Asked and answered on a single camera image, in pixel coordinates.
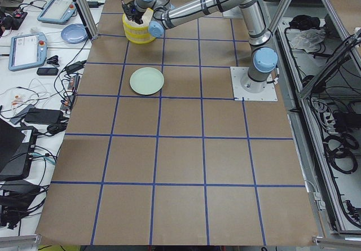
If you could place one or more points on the near teach pendant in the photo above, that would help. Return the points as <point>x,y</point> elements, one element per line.
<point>27,51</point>

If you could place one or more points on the pale green plate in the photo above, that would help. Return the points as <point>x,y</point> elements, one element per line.
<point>146,81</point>

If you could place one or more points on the blue plate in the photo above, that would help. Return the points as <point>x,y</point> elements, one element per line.
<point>74,33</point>

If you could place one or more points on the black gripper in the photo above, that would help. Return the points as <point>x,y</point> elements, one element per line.
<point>137,16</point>

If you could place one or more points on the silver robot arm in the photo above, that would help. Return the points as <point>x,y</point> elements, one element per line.
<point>166,16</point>

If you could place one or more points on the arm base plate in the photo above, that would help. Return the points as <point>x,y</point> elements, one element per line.
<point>245,89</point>

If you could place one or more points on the far teach pendant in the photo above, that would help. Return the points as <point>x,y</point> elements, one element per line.
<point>57,12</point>

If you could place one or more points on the aluminium frame post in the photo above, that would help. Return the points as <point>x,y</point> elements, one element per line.
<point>87,19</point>

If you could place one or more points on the yellow rimmed steamer basket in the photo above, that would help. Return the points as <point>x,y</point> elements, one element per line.
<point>138,29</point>
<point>139,39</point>

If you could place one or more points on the black power adapter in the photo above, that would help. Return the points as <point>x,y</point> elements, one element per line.
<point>94,4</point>

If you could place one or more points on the teach pendant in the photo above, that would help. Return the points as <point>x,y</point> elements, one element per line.
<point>27,51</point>
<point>57,12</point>

